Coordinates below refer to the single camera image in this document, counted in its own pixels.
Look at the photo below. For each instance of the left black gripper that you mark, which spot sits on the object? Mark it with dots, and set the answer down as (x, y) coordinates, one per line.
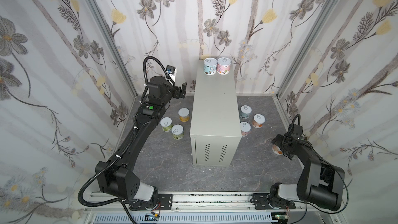
(176, 91)

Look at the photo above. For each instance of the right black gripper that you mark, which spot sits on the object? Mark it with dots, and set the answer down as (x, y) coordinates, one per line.
(280, 144)

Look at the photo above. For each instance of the blue labelled can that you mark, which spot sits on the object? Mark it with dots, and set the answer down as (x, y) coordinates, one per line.
(210, 66)

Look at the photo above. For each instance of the pink labelled can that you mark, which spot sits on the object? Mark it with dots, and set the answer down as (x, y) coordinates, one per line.
(224, 65)

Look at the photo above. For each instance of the brown labelled can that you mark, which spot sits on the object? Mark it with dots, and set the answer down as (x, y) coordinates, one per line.
(277, 150)

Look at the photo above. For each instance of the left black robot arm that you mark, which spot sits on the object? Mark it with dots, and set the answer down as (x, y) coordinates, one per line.
(116, 176)

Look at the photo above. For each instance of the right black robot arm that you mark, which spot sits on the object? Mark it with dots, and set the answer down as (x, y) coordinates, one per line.
(320, 185)

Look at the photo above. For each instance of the grey metal cabinet counter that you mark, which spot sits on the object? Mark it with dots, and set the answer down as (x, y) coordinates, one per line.
(215, 125)

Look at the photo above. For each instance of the orange yellow labelled can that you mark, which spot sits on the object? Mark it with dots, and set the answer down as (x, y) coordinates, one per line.
(184, 114)

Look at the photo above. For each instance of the orange labelled can right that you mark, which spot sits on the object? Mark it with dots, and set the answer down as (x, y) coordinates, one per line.
(258, 121)

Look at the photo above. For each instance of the green white labelled can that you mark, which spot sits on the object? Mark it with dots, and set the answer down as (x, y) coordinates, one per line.
(177, 132)

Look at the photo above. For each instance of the pink white can right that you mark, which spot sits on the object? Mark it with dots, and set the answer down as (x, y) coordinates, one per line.
(245, 128)

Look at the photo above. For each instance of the teal labelled can right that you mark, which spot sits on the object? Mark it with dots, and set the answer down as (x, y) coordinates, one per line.
(245, 112)

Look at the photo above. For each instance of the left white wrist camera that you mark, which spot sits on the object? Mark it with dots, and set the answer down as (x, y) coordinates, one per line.
(171, 71)

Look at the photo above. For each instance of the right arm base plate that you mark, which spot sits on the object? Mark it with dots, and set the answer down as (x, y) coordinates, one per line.
(266, 201)

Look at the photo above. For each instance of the white slotted cable duct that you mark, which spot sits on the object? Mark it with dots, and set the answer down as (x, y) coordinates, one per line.
(205, 218)

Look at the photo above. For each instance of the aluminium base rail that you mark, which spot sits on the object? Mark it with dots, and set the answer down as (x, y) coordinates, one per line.
(227, 201)

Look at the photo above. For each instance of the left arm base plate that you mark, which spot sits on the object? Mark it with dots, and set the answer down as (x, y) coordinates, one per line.
(160, 202)

